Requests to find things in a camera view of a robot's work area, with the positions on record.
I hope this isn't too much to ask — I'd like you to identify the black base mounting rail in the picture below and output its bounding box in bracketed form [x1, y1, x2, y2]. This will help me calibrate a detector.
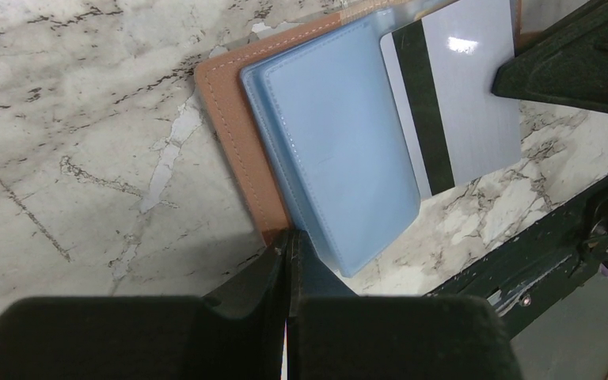
[431, 176, 608, 337]

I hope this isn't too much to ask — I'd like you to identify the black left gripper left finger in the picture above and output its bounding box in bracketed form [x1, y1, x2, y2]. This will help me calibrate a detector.
[0, 233, 287, 379]

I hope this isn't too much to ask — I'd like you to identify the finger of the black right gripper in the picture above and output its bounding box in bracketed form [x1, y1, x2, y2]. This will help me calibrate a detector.
[492, 1, 608, 113]

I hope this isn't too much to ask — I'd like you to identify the silver magnetic stripe card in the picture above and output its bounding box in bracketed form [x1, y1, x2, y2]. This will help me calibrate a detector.
[379, 0, 521, 199]

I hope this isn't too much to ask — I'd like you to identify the tan leather card holder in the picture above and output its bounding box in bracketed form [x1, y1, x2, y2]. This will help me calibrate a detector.
[195, 1, 425, 277]

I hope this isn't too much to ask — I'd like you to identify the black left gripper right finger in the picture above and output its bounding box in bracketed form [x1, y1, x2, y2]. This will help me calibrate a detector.
[286, 230, 522, 379]

